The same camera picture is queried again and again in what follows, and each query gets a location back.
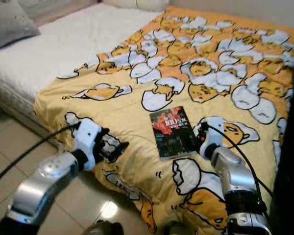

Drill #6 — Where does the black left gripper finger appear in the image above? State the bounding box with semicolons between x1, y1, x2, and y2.
110;139;131;162

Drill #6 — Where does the beige bolster pillow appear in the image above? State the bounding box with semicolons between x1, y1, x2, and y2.
102;0;171;13

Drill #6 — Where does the grey robot leg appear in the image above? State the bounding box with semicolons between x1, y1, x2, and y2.
83;220;123;235
164;223;184;235

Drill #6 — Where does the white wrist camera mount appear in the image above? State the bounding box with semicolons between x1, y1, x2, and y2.
74;118;103;167
202;116;227;158

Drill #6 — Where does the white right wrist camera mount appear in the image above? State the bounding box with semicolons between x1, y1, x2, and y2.
202;116;227;158

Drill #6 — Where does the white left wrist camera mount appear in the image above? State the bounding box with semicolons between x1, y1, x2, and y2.
74;118;103;167

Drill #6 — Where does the grey robot left leg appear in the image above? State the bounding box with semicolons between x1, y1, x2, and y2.
83;220;123;235

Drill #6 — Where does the grey robot right leg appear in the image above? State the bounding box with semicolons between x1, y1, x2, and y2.
164;223;184;235

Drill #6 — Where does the grey bear pillow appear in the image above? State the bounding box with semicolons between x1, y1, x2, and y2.
0;0;41;52

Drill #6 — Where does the yellow cartoon egg blanket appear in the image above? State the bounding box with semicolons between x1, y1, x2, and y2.
33;5;294;235

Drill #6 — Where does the red and black book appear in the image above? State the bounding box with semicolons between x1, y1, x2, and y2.
149;106;200;160

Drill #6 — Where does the white quilted mattress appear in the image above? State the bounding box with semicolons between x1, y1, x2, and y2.
0;4;167;142

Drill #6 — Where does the large black suitcase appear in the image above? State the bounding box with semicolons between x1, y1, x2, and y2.
275;93;294;235

